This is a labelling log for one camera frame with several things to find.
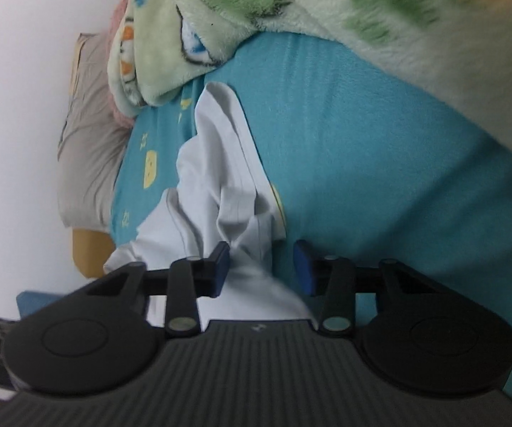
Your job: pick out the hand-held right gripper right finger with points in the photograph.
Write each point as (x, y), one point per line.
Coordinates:
(302, 267)

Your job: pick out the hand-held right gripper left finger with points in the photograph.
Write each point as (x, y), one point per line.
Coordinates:
(221, 271)

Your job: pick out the white garment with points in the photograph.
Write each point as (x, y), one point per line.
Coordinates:
(220, 164)

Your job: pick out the teal printed bed sheet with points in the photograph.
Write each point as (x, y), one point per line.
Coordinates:
(371, 164)

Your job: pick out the yellow-brown headboard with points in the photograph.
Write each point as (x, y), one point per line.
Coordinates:
(89, 253)

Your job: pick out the pink plush cloth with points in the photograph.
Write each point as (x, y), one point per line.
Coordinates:
(125, 119)

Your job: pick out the grey pillow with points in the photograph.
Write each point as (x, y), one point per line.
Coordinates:
(87, 142)

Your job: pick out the blue chair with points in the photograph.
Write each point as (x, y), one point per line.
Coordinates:
(33, 302)

